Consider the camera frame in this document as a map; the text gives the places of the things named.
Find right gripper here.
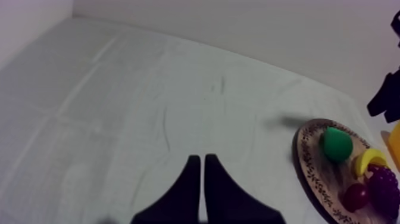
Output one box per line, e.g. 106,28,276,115
367,67,400,124

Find green toy pear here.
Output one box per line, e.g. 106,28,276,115
322,126,354,163

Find small red fruit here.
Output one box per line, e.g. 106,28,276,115
342,182,370,213

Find round wooden board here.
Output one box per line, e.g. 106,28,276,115
292,117,400,224

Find yellow toy banana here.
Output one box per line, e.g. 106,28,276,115
354,148,389,178

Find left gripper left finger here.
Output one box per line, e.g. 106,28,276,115
130,154,201,224

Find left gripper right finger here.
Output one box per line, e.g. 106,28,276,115
204,153,287,224

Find purple toy grapes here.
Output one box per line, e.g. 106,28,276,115
367,164,400,220

